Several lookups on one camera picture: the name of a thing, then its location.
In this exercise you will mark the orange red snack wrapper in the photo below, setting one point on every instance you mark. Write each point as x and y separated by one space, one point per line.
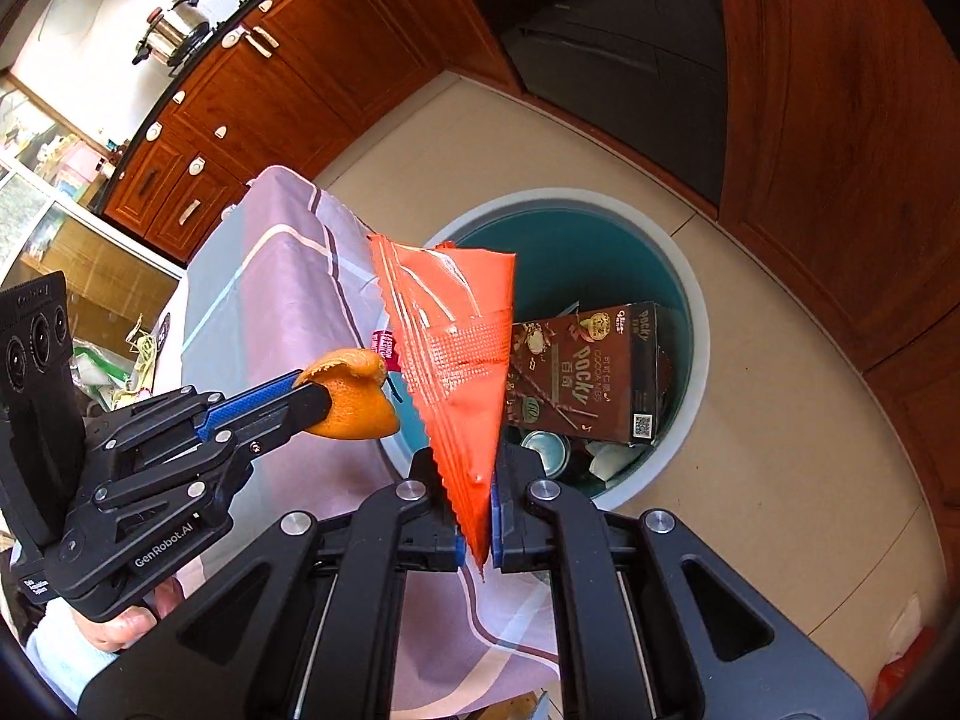
450 360

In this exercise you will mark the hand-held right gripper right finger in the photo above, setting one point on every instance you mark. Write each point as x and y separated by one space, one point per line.
496 532

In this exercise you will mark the small tin can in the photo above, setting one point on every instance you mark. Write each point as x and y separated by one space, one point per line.
546 451

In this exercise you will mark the orange peel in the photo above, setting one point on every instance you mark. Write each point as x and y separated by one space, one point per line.
356 405

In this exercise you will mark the black built-in oven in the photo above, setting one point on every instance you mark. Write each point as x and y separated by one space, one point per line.
615 52

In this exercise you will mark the steel pressure cooker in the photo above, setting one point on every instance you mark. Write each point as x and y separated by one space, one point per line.
172 26

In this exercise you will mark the red plastic item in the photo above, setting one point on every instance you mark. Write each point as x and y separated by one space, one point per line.
900 671

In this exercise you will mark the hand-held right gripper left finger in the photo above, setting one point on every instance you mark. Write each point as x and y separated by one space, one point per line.
420 532

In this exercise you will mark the tall wooden cabinet panel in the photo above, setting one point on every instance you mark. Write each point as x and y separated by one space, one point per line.
840 165

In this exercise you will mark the white crumpled scrap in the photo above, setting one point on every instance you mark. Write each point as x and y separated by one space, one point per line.
611 461

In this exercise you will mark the person's left hand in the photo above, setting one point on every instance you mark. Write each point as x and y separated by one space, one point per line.
120 630

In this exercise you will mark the pink grey checked tablecloth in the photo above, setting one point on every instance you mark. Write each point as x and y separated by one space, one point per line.
285 300

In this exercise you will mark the white-framed glass door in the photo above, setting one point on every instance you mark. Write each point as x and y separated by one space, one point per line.
67 255

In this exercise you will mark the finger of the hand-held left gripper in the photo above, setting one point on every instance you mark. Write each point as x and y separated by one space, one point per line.
255 403
292 416

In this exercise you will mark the brown chocolate stick box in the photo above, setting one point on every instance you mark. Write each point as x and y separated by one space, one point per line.
592 375

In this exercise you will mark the teal white-rimmed trash bin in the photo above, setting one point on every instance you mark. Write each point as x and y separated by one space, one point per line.
600 255

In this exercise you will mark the wooden kitchen drawer cabinet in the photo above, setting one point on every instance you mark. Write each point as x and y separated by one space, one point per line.
315 75

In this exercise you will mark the blue denim clothing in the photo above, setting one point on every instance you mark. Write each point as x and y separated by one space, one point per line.
64 649

